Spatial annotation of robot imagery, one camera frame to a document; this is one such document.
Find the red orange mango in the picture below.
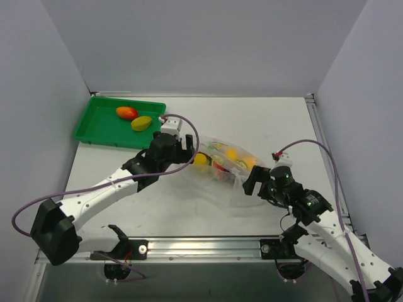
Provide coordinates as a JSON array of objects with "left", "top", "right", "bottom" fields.
[{"left": 116, "top": 106, "right": 139, "bottom": 121}]

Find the watermelon slice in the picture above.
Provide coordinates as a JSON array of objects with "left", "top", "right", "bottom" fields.
[{"left": 212, "top": 155, "right": 231, "bottom": 181}]

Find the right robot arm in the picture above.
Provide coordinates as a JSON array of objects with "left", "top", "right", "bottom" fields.
[{"left": 243, "top": 165, "right": 402, "bottom": 301}]

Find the yellow lemon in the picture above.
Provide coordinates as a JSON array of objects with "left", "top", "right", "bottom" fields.
[{"left": 225, "top": 148, "right": 238, "bottom": 160}]

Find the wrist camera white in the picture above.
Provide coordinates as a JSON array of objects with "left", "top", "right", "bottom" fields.
[
  {"left": 159, "top": 116, "right": 183, "bottom": 137},
  {"left": 272, "top": 152, "right": 293, "bottom": 168}
]

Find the green plastic tray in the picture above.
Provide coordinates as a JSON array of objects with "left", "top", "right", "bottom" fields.
[{"left": 74, "top": 96, "right": 166, "bottom": 150}]

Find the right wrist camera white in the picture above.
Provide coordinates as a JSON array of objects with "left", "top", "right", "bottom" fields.
[{"left": 272, "top": 152, "right": 293, "bottom": 168}]

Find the yellow pear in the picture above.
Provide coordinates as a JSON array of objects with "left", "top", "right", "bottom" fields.
[{"left": 193, "top": 153, "right": 209, "bottom": 172}]

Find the clear plastic bag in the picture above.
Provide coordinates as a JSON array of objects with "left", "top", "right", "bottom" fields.
[{"left": 181, "top": 136, "right": 266, "bottom": 208}]

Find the aluminium front rail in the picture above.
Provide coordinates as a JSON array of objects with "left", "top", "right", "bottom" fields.
[{"left": 34, "top": 234, "right": 374, "bottom": 264}]

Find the aluminium rail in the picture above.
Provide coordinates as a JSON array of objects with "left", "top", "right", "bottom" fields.
[
  {"left": 304, "top": 94, "right": 357, "bottom": 235},
  {"left": 34, "top": 234, "right": 374, "bottom": 264}
]

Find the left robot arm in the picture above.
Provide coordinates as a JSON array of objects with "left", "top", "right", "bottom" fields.
[{"left": 30, "top": 131, "right": 200, "bottom": 266}]

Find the orange fruit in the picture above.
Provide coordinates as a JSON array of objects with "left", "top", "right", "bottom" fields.
[{"left": 241, "top": 156, "right": 259, "bottom": 171}]

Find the aluminium right side rail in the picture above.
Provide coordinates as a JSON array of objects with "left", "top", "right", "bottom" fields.
[{"left": 304, "top": 94, "right": 357, "bottom": 235}]

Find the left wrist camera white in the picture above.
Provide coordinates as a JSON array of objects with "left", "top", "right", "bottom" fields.
[{"left": 159, "top": 116, "right": 183, "bottom": 137}]

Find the yellow green mango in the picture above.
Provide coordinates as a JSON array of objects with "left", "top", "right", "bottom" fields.
[{"left": 130, "top": 116, "right": 152, "bottom": 132}]

